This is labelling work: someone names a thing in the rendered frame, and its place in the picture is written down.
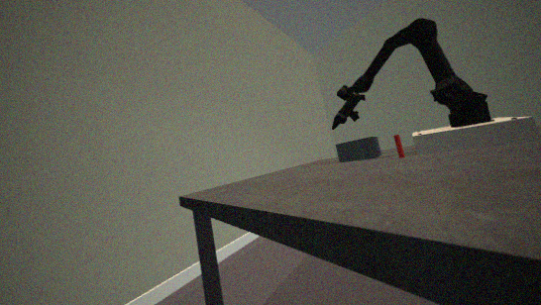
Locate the red peg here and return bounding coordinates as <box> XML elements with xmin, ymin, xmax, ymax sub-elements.
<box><xmin>394</xmin><ymin>135</ymin><xmax>405</xmax><ymax>157</ymax></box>

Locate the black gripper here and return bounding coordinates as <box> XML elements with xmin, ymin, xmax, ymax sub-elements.
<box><xmin>332</xmin><ymin>103</ymin><xmax>355</xmax><ymax>130</ymax></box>

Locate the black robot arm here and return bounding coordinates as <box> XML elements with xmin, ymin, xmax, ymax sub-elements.
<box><xmin>337</xmin><ymin>18</ymin><xmax>494</xmax><ymax>128</ymax></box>

